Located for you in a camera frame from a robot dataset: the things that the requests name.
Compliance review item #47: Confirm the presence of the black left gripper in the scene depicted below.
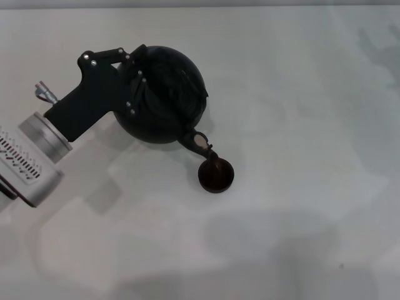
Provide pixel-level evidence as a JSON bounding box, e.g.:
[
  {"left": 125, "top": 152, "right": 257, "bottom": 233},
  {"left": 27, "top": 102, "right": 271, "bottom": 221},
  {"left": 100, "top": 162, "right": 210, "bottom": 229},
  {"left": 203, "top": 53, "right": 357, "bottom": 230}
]
[{"left": 42, "top": 44, "right": 150, "bottom": 142}]

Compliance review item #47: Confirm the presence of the black round teapot with handle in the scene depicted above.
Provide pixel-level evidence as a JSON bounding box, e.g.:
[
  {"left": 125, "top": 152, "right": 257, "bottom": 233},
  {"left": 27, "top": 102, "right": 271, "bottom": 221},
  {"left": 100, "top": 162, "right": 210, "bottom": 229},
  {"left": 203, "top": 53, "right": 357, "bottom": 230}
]
[{"left": 112, "top": 45, "right": 220, "bottom": 164}]

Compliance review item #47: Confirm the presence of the small dark brown teacup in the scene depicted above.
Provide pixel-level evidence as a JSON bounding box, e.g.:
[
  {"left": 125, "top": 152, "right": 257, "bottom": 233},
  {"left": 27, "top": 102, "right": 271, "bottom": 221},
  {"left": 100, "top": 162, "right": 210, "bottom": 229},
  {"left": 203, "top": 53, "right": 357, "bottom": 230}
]
[{"left": 197, "top": 156, "right": 236, "bottom": 194}]

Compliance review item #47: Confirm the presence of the left wrist cable with silver plug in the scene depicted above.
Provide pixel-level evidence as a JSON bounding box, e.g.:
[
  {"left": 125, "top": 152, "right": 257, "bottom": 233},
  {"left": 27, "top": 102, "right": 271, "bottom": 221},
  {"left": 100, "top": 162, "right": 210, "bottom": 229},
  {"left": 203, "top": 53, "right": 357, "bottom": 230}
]
[{"left": 33, "top": 80, "right": 61, "bottom": 106}]

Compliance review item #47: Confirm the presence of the silver vented left wrist camera box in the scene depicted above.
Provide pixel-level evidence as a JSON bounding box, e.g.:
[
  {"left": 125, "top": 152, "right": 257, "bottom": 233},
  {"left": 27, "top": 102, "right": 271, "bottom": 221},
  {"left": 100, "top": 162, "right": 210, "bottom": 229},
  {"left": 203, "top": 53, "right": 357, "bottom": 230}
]
[{"left": 0, "top": 124, "right": 65, "bottom": 209}]

